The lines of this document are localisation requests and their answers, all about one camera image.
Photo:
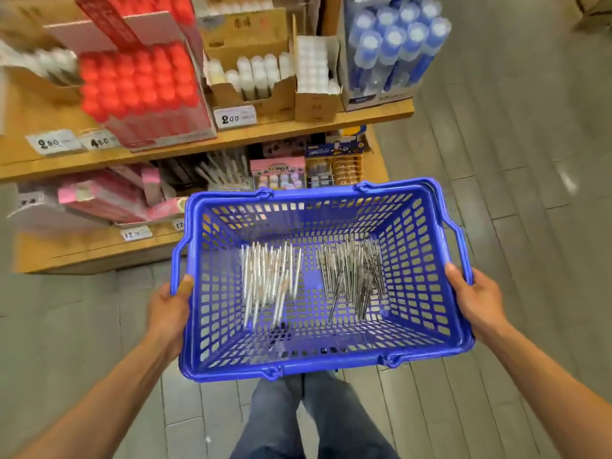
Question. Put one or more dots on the person's left hand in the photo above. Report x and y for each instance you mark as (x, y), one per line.
(170, 320)

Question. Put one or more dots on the person's right hand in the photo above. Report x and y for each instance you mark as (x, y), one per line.
(478, 303)

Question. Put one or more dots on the clear pen bundle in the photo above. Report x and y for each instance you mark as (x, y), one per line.
(352, 277)
(268, 282)

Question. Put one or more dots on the blue shopping basket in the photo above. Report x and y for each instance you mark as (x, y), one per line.
(287, 193)

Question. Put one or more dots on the person's left forearm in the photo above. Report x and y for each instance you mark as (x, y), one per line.
(96, 406)

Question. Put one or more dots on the person's right forearm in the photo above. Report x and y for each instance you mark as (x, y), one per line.
(559, 387)

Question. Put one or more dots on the wooden glue display stand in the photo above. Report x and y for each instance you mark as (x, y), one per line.
(67, 248)

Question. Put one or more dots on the person's left leg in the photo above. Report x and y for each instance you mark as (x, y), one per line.
(268, 420)

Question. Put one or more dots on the person's leg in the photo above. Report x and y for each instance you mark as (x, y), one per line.
(268, 420)
(349, 420)

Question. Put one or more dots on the person's right leg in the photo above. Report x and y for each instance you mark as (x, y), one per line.
(349, 420)

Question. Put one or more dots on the cardboard box of white glue sticks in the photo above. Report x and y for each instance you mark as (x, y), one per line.
(250, 86)
(48, 64)

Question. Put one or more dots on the small white glue stick box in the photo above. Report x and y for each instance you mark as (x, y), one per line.
(316, 76)

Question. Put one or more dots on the small translucent plastic organiser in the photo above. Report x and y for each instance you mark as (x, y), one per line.
(29, 207)

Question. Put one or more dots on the blue yellow stationery packets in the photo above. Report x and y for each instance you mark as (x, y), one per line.
(335, 145)

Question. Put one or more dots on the tray of red-capped glue sticks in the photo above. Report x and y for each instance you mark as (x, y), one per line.
(134, 90)

